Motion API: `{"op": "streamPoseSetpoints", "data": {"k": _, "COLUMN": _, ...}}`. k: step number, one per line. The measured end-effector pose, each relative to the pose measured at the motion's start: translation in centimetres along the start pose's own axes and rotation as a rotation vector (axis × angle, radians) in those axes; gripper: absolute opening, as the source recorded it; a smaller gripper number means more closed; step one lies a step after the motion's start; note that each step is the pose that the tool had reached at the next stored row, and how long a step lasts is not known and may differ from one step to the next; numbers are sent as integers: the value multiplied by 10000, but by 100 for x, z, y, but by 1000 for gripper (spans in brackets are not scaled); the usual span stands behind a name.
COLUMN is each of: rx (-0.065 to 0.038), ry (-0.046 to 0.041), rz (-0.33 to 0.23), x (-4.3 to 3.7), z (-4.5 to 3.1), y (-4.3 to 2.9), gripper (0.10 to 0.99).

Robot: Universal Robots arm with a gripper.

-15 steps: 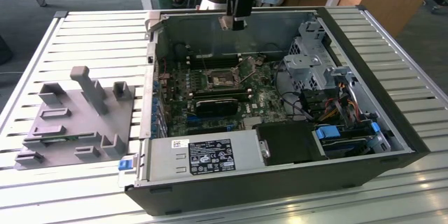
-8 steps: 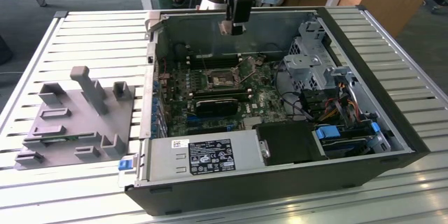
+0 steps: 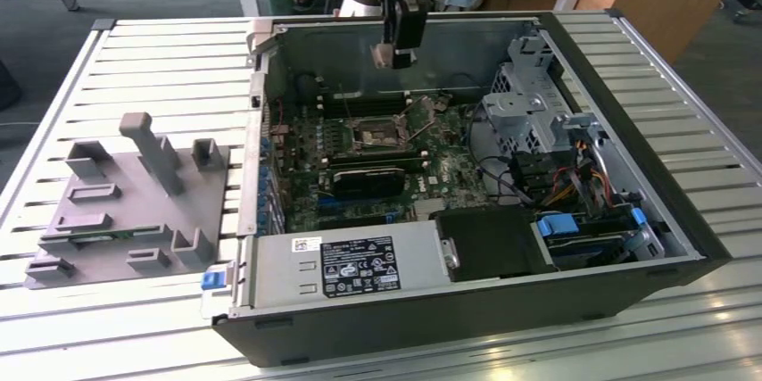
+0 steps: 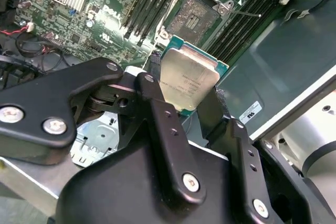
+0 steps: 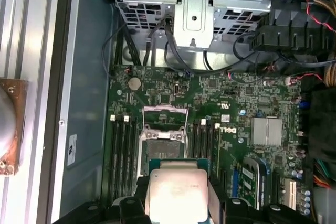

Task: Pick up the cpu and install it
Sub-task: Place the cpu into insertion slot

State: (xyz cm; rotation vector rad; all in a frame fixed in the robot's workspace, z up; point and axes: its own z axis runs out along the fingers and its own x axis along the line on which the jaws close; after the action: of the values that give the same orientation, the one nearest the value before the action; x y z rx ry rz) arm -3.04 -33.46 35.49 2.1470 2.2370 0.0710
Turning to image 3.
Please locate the blue case side latch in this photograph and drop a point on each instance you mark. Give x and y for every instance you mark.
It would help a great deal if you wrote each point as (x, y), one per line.
(213, 280)

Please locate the silver chipset heatsink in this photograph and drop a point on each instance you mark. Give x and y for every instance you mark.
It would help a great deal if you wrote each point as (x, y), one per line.
(428, 207)

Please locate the black graphics card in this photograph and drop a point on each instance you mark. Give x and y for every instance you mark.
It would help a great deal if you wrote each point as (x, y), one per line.
(368, 187)

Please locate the blue disk carrier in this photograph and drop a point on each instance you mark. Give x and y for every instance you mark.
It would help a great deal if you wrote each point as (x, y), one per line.
(556, 224)

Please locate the CPU socket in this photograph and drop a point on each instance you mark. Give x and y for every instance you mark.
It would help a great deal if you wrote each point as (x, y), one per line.
(377, 133)

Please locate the grey parts rack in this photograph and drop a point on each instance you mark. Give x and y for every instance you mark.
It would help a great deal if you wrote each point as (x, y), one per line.
(136, 202)

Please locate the black fan shroud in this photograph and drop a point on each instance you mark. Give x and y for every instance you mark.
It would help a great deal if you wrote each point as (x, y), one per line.
(493, 238)

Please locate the black disk drive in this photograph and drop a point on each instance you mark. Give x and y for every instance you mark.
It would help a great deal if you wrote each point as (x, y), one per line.
(585, 247)

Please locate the black RAM slot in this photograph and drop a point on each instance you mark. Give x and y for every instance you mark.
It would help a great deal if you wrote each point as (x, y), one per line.
(368, 101)
(371, 162)
(368, 104)
(371, 155)
(371, 165)
(368, 108)
(371, 159)

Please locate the metal drive cage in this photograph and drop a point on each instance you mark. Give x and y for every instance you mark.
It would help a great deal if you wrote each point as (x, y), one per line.
(517, 126)

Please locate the green RAM stick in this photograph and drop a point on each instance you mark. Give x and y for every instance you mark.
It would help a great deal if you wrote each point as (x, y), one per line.
(116, 234)

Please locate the black PC case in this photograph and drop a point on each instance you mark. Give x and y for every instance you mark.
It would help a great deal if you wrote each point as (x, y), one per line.
(416, 332)

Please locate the silver power supply unit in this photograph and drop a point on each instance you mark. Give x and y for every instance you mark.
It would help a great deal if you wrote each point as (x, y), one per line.
(273, 265)

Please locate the blue drive latch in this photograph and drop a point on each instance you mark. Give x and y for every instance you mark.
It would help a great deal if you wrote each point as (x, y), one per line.
(636, 217)

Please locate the green motherboard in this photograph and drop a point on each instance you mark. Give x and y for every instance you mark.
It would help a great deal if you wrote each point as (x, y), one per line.
(457, 149)

